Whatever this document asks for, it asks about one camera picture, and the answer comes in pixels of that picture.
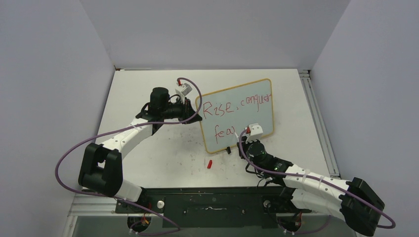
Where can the aluminium frame rail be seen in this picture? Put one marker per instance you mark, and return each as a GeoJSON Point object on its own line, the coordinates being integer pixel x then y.
{"type": "Point", "coordinates": [319, 123]}

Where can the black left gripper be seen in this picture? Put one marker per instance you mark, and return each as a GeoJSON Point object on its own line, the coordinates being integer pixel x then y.
{"type": "Point", "coordinates": [187, 112]}

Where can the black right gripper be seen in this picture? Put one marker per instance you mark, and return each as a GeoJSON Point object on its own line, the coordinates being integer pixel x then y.
{"type": "Point", "coordinates": [244, 145]}

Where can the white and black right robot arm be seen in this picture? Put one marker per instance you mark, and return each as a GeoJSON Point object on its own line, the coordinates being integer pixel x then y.
{"type": "Point", "coordinates": [354, 202]}

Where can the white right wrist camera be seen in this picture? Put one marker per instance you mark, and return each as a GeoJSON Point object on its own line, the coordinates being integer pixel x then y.
{"type": "Point", "coordinates": [254, 132]}

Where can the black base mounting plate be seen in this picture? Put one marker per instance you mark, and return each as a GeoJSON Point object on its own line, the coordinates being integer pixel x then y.
{"type": "Point", "coordinates": [229, 207]}

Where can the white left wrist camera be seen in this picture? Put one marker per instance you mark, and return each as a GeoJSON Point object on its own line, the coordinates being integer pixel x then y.
{"type": "Point", "coordinates": [183, 89]}

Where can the red marker cap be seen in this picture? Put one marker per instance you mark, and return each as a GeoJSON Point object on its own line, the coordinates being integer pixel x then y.
{"type": "Point", "coordinates": [209, 164]}

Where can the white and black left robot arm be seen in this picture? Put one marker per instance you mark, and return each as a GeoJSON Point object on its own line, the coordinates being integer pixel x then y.
{"type": "Point", "coordinates": [102, 164]}

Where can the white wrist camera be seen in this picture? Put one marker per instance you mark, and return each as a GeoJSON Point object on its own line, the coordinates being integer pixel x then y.
{"type": "Point", "coordinates": [183, 89]}
{"type": "Point", "coordinates": [254, 132]}

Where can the yellow-framed whiteboard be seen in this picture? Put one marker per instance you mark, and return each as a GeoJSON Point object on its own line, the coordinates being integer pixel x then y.
{"type": "Point", "coordinates": [231, 110]}

